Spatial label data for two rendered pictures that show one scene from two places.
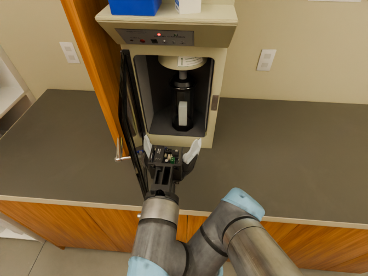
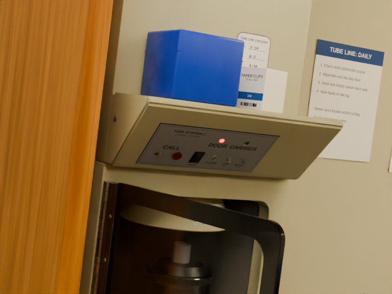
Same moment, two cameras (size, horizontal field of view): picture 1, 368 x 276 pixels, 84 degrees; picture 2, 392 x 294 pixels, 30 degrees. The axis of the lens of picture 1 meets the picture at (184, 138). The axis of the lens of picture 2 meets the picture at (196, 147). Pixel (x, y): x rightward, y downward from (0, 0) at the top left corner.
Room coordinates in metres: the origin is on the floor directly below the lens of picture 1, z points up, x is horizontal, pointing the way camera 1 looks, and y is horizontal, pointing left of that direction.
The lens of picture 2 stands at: (-0.28, 0.66, 1.50)
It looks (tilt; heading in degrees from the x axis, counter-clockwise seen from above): 3 degrees down; 326
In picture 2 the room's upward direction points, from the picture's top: 7 degrees clockwise
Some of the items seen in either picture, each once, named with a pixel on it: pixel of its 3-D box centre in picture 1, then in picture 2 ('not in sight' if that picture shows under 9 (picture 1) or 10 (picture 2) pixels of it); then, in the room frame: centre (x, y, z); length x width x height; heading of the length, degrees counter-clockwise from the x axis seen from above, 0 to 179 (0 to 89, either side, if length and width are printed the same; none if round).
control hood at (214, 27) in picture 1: (169, 32); (227, 142); (0.55, 0.04, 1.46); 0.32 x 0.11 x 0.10; 85
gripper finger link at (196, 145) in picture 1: (194, 147); not in sight; (0.33, -0.03, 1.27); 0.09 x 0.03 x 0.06; 139
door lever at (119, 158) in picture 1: (125, 149); not in sight; (0.38, 0.17, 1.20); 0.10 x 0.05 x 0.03; 10
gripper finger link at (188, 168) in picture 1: (183, 165); not in sight; (0.29, 0.00, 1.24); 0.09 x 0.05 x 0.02; 139
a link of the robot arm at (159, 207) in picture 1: (158, 213); not in sight; (0.16, 0.05, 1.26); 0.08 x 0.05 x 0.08; 85
